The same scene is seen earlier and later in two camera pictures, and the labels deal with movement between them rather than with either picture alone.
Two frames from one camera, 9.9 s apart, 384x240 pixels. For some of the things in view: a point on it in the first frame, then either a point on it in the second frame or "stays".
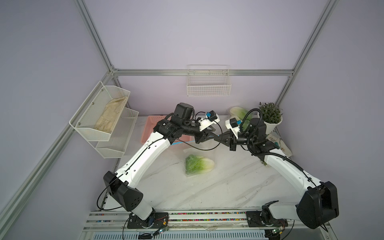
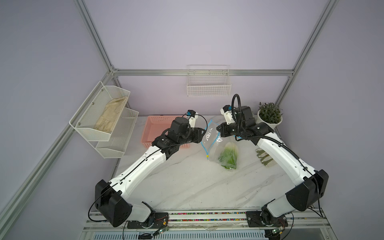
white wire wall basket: x=208 y=80 stays
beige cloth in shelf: x=106 y=121 stays
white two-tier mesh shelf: x=105 y=121 stays
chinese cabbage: x=195 y=165 -> x=228 y=157
